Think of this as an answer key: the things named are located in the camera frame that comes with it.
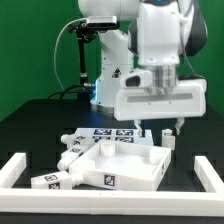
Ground white U-shaped fence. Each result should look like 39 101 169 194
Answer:
0 153 224 217

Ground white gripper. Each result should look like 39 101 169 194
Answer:
114 79 207 137

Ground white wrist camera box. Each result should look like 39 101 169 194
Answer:
120 69 152 88

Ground white sheet with markers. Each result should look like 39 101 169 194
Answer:
75 128 154 146

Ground grey camera cable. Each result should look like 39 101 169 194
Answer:
53 17 88 93

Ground black cables on table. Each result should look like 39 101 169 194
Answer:
47 83 98 100

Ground camera on black stand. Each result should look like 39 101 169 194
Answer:
65 16 120 102

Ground white square tabletop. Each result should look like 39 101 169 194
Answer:
69 140 171 191

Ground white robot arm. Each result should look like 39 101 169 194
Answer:
78 0 207 134

